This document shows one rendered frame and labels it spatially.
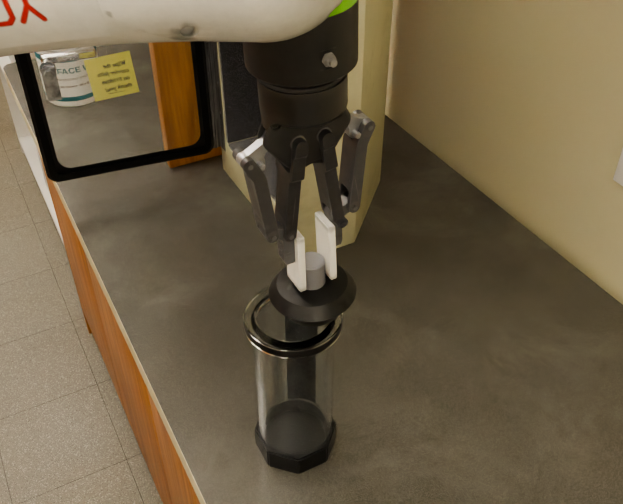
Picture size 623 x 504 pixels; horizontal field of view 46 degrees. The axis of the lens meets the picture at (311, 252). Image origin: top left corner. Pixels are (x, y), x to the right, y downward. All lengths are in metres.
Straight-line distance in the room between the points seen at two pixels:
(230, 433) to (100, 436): 1.27
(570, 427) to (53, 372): 1.74
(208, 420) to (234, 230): 0.41
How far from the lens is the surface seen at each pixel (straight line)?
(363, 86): 1.10
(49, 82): 1.28
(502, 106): 1.36
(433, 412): 1.01
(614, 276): 1.27
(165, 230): 1.30
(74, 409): 2.30
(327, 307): 0.73
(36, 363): 2.47
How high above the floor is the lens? 1.72
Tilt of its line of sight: 39 degrees down
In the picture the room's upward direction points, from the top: straight up
